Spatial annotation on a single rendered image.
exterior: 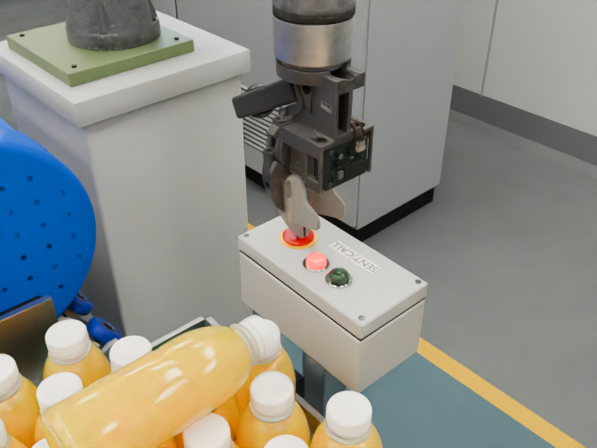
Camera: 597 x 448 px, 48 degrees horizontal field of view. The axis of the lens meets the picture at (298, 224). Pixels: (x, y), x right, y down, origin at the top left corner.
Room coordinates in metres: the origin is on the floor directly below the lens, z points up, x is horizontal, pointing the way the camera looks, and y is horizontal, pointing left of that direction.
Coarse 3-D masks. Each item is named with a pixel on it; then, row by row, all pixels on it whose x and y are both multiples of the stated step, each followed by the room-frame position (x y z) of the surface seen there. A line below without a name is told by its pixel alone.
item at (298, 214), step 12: (288, 180) 0.60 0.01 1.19; (300, 180) 0.59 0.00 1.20; (288, 192) 0.60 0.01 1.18; (300, 192) 0.59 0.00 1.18; (288, 204) 0.60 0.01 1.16; (300, 204) 0.59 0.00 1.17; (288, 216) 0.60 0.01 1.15; (300, 216) 0.59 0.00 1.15; (312, 216) 0.58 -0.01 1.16; (300, 228) 0.62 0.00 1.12; (312, 228) 0.58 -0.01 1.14
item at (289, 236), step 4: (288, 228) 0.64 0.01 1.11; (284, 232) 0.63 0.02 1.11; (288, 232) 0.63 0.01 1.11; (292, 232) 0.63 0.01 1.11; (312, 232) 0.63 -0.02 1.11; (284, 236) 0.62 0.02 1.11; (288, 236) 0.62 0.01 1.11; (292, 236) 0.62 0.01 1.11; (296, 236) 0.62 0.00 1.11; (308, 236) 0.62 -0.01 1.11; (312, 236) 0.62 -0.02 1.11; (284, 240) 0.62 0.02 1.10; (288, 240) 0.61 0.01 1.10; (292, 240) 0.61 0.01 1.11; (296, 240) 0.61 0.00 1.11; (300, 240) 0.61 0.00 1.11; (304, 240) 0.61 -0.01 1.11; (308, 240) 0.61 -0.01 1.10; (312, 240) 0.62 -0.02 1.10; (292, 244) 0.61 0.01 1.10; (296, 244) 0.61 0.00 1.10; (300, 244) 0.61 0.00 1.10; (304, 244) 0.61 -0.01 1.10
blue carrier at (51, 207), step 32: (0, 128) 0.68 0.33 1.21; (0, 160) 0.62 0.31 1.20; (32, 160) 0.64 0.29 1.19; (0, 192) 0.62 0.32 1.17; (32, 192) 0.64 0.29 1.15; (64, 192) 0.66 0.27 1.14; (0, 224) 0.61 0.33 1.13; (32, 224) 0.63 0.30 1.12; (64, 224) 0.65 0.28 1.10; (0, 256) 0.60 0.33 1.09; (32, 256) 0.63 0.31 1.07; (64, 256) 0.65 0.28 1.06; (0, 288) 0.60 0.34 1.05; (32, 288) 0.62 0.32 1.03; (64, 288) 0.64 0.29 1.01
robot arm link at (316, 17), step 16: (272, 0) 0.61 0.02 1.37; (288, 0) 0.58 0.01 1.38; (304, 0) 0.58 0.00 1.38; (320, 0) 0.57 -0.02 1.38; (336, 0) 0.58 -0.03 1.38; (352, 0) 0.59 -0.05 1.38; (288, 16) 0.58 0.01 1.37; (304, 16) 0.58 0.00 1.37; (320, 16) 0.57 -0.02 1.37; (336, 16) 0.58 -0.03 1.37; (352, 16) 0.59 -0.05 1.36
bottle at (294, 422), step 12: (252, 408) 0.40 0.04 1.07; (300, 408) 0.42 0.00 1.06; (240, 420) 0.41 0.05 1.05; (252, 420) 0.40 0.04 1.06; (264, 420) 0.39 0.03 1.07; (276, 420) 0.39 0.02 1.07; (288, 420) 0.40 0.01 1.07; (300, 420) 0.40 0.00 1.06; (240, 432) 0.40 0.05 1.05; (252, 432) 0.39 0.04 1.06; (264, 432) 0.39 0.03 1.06; (276, 432) 0.39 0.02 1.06; (288, 432) 0.39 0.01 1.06; (300, 432) 0.39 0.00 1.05; (240, 444) 0.39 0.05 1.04; (252, 444) 0.38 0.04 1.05; (264, 444) 0.38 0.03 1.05
